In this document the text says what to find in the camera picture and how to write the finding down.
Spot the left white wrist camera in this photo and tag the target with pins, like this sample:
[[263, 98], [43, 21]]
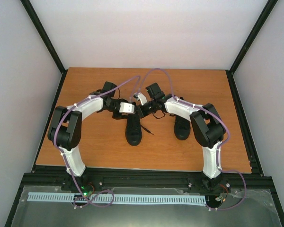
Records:
[[126, 108]]

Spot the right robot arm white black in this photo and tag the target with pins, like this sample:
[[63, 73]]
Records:
[[204, 120]]

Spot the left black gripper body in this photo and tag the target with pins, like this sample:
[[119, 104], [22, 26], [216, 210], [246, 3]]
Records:
[[118, 117]]

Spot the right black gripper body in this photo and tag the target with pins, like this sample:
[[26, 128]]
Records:
[[149, 110]]

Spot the white slotted cable duct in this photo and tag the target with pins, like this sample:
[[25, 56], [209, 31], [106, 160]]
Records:
[[121, 199]]

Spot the left black corner post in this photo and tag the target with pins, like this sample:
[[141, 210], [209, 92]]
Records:
[[43, 34]]

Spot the black sneaker with laces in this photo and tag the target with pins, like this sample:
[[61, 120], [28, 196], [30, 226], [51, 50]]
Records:
[[182, 127]]

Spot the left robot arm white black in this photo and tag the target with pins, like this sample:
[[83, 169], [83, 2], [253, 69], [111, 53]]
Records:
[[66, 125]]

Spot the black corner post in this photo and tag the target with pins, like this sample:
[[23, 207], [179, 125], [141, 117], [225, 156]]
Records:
[[269, 6], [43, 34]]

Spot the black sneaker one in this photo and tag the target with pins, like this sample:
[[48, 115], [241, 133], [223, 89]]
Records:
[[133, 130]]

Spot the grey metal base plate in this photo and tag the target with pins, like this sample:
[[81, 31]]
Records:
[[144, 212]]

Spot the right black corner post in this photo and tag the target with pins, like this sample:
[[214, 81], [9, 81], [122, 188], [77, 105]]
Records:
[[269, 6]]

